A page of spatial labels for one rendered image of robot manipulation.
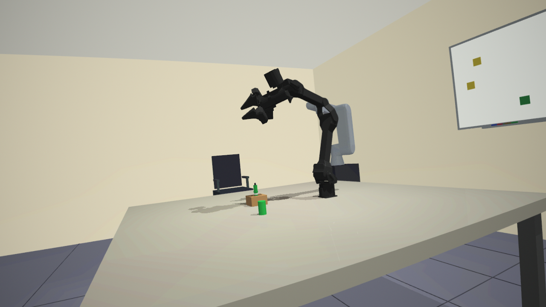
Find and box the tan square block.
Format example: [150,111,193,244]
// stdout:
[246,194,268,207]

